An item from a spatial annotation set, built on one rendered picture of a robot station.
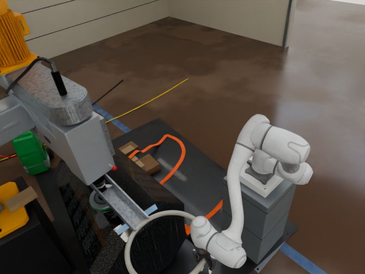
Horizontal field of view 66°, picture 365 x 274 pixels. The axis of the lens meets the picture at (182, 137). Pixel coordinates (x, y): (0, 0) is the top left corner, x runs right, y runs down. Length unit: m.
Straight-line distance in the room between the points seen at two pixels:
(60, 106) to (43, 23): 5.50
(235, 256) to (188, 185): 1.91
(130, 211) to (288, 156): 1.05
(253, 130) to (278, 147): 0.14
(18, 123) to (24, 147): 1.51
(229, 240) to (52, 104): 1.06
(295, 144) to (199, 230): 0.59
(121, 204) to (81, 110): 0.70
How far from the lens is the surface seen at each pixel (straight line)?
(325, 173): 3.52
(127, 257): 1.72
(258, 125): 1.39
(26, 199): 2.43
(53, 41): 7.07
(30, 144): 3.68
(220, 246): 1.35
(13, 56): 2.08
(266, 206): 2.04
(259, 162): 1.98
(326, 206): 3.20
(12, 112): 2.17
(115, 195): 1.95
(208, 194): 3.07
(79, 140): 1.64
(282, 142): 1.34
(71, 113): 1.52
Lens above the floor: 2.41
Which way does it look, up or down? 40 degrees down
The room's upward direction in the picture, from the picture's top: 6 degrees counter-clockwise
